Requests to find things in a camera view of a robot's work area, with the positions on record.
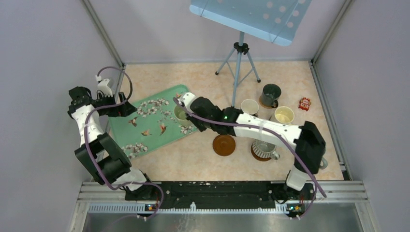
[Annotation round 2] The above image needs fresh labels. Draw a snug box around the pale green cup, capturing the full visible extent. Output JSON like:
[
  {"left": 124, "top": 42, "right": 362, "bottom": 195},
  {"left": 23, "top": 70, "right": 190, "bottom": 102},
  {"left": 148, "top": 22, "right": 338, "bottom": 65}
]
[{"left": 174, "top": 106, "right": 193, "bottom": 127}]

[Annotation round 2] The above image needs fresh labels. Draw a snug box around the dark brown wooden coaster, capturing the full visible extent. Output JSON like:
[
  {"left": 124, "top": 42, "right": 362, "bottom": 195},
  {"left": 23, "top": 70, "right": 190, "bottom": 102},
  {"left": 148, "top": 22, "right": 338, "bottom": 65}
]
[{"left": 212, "top": 135, "right": 236, "bottom": 157}]

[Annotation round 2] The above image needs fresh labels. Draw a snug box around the green floral serving tray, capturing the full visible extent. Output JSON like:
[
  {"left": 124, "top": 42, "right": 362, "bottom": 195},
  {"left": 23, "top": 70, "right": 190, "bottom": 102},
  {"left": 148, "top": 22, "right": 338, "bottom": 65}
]
[{"left": 109, "top": 85, "right": 198, "bottom": 159}]

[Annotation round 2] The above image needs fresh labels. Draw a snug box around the white and black cup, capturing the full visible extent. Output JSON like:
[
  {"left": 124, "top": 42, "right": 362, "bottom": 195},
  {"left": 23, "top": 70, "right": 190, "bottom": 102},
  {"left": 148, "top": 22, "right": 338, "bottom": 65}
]
[{"left": 240, "top": 99, "right": 260, "bottom": 116}]

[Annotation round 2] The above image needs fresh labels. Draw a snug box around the light tan wooden coaster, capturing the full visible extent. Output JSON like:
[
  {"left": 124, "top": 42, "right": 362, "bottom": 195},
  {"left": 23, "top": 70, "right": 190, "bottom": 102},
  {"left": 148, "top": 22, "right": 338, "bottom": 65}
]
[{"left": 259, "top": 98, "right": 278, "bottom": 109}]

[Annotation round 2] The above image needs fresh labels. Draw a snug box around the metallic grey cup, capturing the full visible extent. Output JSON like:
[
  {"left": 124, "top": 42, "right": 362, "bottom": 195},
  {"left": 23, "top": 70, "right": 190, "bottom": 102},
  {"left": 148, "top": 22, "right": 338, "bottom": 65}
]
[{"left": 251, "top": 140, "right": 280, "bottom": 160}]

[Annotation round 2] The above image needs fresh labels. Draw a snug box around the dark grey cup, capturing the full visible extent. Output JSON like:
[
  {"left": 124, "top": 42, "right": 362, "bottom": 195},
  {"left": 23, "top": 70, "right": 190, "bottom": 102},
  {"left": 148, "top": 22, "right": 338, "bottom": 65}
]
[{"left": 260, "top": 84, "right": 282, "bottom": 106}]

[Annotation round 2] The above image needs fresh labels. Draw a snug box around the cream cup with yellow inside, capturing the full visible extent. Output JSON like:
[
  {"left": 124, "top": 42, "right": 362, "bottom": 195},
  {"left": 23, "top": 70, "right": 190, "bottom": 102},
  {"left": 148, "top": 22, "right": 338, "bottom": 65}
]
[{"left": 274, "top": 106, "right": 295, "bottom": 124}]

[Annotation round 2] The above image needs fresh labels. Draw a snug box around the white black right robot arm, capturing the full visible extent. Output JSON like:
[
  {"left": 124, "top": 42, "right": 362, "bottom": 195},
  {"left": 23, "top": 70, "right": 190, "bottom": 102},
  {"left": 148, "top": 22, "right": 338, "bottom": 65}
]
[{"left": 174, "top": 92, "right": 326, "bottom": 199}]

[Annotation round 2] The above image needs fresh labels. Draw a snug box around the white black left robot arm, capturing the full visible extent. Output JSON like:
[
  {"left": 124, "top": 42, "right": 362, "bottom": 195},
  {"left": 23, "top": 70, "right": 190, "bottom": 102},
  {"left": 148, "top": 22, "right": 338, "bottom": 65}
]
[{"left": 68, "top": 87, "right": 155, "bottom": 200}]

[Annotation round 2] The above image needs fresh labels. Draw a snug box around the small red toy packet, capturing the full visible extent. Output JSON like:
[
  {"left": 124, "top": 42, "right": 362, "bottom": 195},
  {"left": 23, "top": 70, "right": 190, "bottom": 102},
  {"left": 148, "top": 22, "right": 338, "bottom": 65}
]
[{"left": 298, "top": 97, "right": 312, "bottom": 111}]

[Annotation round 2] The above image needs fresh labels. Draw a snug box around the blue music stand with tripod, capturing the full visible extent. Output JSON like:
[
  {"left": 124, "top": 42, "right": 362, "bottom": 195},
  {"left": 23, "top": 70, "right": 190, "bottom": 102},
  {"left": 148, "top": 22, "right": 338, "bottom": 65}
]
[{"left": 189, "top": 0, "right": 311, "bottom": 106}]

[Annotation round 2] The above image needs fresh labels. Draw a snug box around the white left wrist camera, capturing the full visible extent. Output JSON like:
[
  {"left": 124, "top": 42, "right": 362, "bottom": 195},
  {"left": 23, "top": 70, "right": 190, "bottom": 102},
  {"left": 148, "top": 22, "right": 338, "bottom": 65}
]
[{"left": 95, "top": 75, "right": 114, "bottom": 97}]

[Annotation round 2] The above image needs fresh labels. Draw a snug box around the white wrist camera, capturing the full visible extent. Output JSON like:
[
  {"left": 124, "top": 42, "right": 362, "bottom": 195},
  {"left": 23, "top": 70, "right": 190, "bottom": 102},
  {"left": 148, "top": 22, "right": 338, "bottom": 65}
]
[
  {"left": 178, "top": 92, "right": 197, "bottom": 110},
  {"left": 95, "top": 75, "right": 114, "bottom": 97}
]

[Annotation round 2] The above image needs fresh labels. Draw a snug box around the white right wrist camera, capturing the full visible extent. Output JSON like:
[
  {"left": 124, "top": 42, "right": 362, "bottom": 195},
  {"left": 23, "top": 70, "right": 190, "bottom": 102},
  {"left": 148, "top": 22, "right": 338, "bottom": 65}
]
[{"left": 178, "top": 92, "right": 197, "bottom": 110}]

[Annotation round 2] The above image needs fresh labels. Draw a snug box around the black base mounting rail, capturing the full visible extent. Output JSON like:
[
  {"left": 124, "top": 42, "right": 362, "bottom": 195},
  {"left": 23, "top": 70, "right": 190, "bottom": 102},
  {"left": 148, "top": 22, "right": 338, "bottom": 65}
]
[{"left": 125, "top": 181, "right": 314, "bottom": 209}]

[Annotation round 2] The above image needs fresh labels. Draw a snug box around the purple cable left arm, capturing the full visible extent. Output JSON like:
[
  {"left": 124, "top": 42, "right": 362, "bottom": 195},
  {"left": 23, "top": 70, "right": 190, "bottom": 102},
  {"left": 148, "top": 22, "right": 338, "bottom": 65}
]
[{"left": 83, "top": 66, "right": 164, "bottom": 221}]

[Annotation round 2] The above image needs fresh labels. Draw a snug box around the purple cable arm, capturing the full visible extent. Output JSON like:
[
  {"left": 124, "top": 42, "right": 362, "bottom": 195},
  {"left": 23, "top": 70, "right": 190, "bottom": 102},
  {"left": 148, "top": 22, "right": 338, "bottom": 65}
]
[
  {"left": 83, "top": 66, "right": 164, "bottom": 221},
  {"left": 173, "top": 97, "right": 327, "bottom": 220}
]

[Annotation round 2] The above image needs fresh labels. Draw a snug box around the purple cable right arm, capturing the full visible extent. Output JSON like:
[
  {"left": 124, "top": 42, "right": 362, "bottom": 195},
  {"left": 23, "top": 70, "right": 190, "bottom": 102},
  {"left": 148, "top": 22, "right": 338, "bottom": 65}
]
[{"left": 173, "top": 97, "right": 327, "bottom": 220}]

